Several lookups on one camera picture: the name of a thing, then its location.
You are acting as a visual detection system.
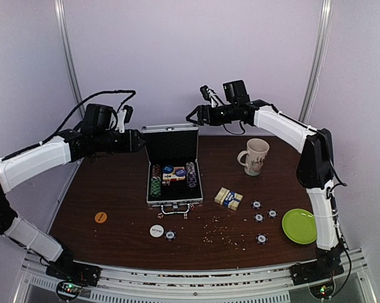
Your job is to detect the left row poker chips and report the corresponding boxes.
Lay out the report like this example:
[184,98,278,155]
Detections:
[150,164,162,198]

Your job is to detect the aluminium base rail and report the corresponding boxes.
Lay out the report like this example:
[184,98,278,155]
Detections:
[10,249,380,302]

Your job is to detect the Texas Hold'em card box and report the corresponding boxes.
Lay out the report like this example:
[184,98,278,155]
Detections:
[214,187,244,211]

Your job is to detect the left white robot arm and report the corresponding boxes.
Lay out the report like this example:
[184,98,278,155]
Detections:
[0,129,145,280]

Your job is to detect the purple poker chip bottom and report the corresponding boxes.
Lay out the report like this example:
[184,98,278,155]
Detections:
[255,234,268,245]

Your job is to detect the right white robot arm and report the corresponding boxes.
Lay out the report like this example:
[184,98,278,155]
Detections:
[186,100,344,285]

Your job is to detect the aluminium poker case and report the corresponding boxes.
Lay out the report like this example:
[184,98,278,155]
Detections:
[142,123,203,217]

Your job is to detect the beige ceramic mug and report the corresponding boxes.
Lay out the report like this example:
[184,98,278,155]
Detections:
[237,138,270,177]

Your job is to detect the orange big blind button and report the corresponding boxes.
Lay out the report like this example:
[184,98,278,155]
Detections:
[94,211,108,224]

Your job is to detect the purple poker chip near dealer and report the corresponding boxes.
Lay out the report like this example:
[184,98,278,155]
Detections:
[164,230,177,241]

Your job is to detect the purple poker chip right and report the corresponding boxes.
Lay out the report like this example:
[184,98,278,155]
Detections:
[267,209,278,219]

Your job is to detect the green plate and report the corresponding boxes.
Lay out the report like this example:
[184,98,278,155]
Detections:
[282,208,317,245]

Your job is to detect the white dealer button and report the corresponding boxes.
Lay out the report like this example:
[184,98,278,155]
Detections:
[149,224,165,238]

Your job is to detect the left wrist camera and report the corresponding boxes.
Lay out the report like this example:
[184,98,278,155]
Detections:
[116,105,133,133]

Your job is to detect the right row poker chips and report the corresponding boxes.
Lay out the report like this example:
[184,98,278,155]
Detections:
[186,162,198,188]

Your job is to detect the purple poker chip top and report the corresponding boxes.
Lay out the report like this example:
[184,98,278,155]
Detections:
[251,200,262,210]

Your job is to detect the blue small blind button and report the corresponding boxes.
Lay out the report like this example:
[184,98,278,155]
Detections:
[162,165,174,174]

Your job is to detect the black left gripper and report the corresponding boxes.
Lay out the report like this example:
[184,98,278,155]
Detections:
[93,129,149,153]

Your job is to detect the row poker chips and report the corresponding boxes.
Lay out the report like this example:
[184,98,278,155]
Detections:
[150,164,162,198]
[186,162,198,188]

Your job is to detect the purple poker chip middle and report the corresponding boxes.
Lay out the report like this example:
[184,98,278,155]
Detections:
[254,213,264,223]

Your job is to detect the blue round button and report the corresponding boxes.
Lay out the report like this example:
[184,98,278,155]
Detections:
[174,167,186,177]

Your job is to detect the red playing card deck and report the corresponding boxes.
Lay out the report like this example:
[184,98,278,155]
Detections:
[162,166,186,182]

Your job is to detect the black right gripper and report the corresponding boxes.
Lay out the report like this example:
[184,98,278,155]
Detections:
[187,102,237,126]

